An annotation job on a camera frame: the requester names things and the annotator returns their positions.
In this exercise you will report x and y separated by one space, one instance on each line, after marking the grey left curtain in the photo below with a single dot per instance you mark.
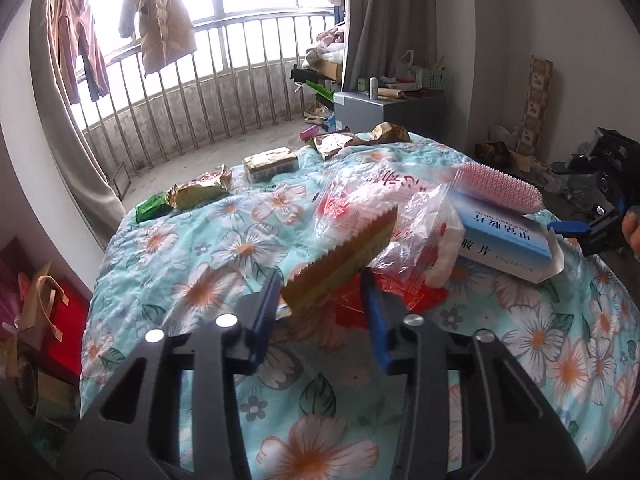
93 197

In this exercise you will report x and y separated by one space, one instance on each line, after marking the brown crumpled wrapper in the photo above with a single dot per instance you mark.
329 144

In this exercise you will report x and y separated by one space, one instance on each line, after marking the beige hanging jacket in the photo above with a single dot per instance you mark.
165 28

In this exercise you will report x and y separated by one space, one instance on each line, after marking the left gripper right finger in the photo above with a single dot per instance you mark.
509 430

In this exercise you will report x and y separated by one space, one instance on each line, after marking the grey curtain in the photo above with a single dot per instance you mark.
93 197
379 32

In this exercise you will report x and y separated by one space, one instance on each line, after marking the clear printed plastic bag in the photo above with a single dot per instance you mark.
356 195

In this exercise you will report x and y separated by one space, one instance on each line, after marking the pink hair brush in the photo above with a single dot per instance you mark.
493 186

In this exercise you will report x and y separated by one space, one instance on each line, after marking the gold crumpled wrapper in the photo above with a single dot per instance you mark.
385 132

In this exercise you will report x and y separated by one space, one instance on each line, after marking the blue white medicine box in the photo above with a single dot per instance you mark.
507 242

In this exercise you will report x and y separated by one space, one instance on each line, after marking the wooden patterned plank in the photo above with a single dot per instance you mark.
536 103

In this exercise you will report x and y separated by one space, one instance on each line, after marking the pink hanging garment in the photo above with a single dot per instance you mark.
74 37

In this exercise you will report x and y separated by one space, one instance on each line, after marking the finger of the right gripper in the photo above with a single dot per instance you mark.
570 228

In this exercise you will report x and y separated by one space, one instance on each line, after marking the green snack packet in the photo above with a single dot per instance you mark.
154 207

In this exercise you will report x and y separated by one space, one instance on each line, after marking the person's right hand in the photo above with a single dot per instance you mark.
631 230

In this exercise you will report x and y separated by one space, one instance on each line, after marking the white cloth glove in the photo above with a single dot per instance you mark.
445 244

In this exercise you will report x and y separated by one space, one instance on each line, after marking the grey right curtain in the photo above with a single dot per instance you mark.
379 32

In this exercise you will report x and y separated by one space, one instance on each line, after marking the red gift bag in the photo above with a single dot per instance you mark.
62 359

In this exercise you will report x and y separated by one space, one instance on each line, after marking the red plastic wrapper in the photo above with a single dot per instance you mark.
395 294

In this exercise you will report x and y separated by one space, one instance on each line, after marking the yellow crumpled snack wrapper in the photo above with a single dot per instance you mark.
206 188

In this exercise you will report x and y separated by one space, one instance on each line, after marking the grey cabinet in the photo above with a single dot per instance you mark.
423 115

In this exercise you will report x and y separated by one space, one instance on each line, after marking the floral turquoise quilt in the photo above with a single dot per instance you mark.
319 407

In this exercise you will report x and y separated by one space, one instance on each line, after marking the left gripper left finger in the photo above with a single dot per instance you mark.
131 431

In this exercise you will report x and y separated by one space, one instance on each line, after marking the yellow orange snack bag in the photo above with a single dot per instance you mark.
339 265

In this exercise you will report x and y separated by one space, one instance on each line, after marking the small rectangular food box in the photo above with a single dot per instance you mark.
264 166

